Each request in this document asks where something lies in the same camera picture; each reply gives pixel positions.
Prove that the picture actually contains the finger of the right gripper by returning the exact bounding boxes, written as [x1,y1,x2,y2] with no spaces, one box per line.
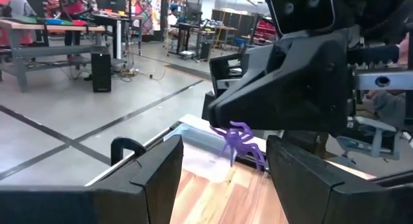
[208,32,351,137]
[202,52,251,120]

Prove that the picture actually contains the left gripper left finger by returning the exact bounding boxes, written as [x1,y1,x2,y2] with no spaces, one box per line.
[93,135,184,224]

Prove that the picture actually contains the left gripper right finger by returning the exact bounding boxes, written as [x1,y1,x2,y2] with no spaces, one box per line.
[267,136,385,224]

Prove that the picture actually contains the person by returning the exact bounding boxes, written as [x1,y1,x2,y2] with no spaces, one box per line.
[363,33,413,128]
[8,0,38,18]
[166,4,182,37]

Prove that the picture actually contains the black cabinets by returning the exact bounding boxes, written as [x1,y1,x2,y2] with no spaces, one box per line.
[211,9,259,37]

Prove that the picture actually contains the grey metal workbench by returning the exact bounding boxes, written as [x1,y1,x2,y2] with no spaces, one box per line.
[335,116,406,162]

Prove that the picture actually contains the clear plastic bin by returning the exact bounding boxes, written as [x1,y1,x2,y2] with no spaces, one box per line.
[163,122,268,183]

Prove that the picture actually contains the colourful patterned curtain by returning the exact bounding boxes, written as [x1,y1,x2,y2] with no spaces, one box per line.
[127,0,162,36]

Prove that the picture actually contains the black computer tower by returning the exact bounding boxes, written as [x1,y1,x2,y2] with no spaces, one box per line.
[91,52,112,94]

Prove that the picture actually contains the black computer monitor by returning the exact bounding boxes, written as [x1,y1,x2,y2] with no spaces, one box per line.
[96,0,127,11]

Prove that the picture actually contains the wooden top grey workbench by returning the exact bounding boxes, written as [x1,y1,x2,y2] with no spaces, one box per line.
[0,19,109,91]

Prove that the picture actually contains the black frame clamp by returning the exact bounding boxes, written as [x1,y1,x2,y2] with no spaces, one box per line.
[110,136,148,167]

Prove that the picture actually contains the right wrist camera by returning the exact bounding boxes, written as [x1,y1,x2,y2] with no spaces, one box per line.
[263,0,337,36]

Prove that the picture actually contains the floor cable tangle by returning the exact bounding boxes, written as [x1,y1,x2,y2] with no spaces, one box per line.
[112,65,168,83]

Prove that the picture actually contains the black aluminium table frame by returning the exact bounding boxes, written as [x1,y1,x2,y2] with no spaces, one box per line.
[85,120,413,188]

